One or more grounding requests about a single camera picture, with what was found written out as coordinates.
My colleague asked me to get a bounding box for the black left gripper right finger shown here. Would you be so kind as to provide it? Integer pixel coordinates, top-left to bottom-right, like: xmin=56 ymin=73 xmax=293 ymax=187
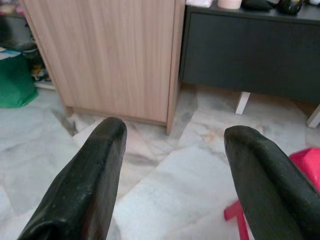
xmin=223 ymin=125 xmax=320 ymax=240

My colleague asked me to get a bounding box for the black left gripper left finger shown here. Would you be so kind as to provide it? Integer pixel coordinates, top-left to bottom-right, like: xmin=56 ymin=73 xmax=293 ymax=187
xmin=16 ymin=116 xmax=128 ymax=240

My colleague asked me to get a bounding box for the red plastic stool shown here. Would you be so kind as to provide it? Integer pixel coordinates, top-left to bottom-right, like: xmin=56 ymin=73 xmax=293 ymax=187
xmin=224 ymin=147 xmax=320 ymax=240

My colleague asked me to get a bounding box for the white cabinet leg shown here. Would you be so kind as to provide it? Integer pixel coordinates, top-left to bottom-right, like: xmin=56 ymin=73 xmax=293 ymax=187
xmin=306 ymin=103 xmax=320 ymax=129
xmin=234 ymin=91 xmax=251 ymax=116

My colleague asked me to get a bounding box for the green bag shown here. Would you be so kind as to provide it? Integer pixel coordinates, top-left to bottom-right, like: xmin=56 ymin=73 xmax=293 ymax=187
xmin=0 ymin=51 xmax=39 ymax=109

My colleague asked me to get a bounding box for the light wooden cabinet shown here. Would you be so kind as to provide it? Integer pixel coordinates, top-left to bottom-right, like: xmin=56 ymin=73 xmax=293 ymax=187
xmin=21 ymin=0 xmax=186 ymax=135

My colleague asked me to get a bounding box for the dark grey low cabinet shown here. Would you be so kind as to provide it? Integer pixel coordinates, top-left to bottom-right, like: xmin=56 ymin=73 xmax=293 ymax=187
xmin=178 ymin=4 xmax=320 ymax=105

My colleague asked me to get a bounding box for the black glossy round object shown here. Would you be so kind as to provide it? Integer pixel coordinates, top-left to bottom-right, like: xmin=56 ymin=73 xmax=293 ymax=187
xmin=278 ymin=0 xmax=307 ymax=16

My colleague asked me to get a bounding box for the black pouch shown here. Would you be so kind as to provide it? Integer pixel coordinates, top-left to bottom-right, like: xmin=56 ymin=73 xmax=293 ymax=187
xmin=241 ymin=0 xmax=279 ymax=12

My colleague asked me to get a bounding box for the pink cylindrical container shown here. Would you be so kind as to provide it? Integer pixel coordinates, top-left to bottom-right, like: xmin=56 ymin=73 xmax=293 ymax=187
xmin=216 ymin=0 xmax=243 ymax=10

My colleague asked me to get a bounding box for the white cloth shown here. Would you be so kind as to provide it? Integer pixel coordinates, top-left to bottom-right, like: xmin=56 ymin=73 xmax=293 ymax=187
xmin=185 ymin=0 xmax=214 ymax=8

